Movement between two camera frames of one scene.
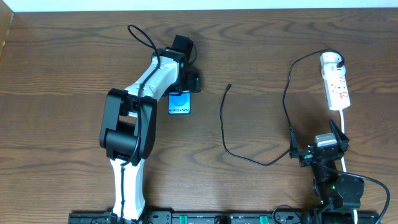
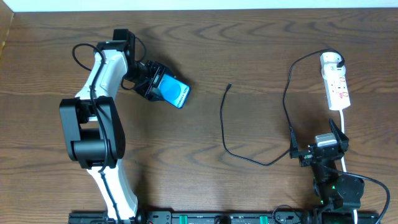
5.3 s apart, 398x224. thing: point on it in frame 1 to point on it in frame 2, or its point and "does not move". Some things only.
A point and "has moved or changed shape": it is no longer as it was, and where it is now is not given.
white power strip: (337, 93) does not move
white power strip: (329, 61) does not move
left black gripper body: (193, 84) to (152, 83)
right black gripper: (318, 150) does not move
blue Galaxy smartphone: (179, 104) has moved or changed shape
